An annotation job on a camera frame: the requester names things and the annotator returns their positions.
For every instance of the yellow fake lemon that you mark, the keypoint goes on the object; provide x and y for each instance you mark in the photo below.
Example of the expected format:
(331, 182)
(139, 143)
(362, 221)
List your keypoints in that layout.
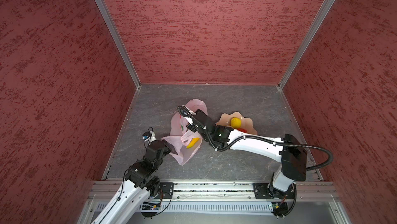
(236, 123)

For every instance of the left corner aluminium post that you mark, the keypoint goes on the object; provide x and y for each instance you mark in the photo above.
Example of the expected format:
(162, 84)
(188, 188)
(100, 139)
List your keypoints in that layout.
(118, 41)

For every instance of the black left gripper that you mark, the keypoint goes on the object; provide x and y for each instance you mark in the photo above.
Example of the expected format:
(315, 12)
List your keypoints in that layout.
(167, 149)

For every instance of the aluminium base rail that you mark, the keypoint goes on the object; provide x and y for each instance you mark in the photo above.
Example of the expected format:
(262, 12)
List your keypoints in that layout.
(237, 197)

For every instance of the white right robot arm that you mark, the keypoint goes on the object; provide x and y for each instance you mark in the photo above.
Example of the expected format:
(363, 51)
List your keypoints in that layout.
(287, 151)

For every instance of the pink wavy bowl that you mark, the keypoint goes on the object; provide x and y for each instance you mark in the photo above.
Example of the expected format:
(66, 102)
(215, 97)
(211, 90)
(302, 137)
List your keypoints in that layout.
(247, 123)

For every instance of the circuit board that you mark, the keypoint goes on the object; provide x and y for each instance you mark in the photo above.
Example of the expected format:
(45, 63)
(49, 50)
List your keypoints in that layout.
(151, 206)
(280, 209)

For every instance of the corner aluminium post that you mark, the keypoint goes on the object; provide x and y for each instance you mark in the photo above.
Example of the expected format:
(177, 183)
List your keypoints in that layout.
(118, 41)
(314, 27)

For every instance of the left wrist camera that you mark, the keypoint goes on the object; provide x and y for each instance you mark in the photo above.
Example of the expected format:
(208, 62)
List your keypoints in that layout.
(149, 136)

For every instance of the left circuit board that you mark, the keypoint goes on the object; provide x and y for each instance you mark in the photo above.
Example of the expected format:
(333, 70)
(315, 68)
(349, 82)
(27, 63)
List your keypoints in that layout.
(151, 206)

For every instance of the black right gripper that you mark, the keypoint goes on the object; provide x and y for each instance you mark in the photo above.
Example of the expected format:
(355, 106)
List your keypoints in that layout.
(192, 126)

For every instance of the right circuit board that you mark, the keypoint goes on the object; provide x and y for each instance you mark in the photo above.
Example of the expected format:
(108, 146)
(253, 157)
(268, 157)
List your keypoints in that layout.
(280, 209)

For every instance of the right corner aluminium post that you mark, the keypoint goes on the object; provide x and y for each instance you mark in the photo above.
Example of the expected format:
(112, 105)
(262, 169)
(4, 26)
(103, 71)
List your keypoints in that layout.
(314, 27)

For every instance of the pink plastic bag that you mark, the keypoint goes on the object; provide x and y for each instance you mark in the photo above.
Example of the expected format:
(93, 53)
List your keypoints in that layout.
(180, 136)

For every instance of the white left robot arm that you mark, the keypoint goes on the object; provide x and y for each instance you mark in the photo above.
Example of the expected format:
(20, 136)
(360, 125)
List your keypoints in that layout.
(139, 185)

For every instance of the yellow fake banana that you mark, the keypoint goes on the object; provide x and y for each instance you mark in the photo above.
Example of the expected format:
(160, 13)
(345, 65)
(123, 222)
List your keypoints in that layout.
(193, 142)

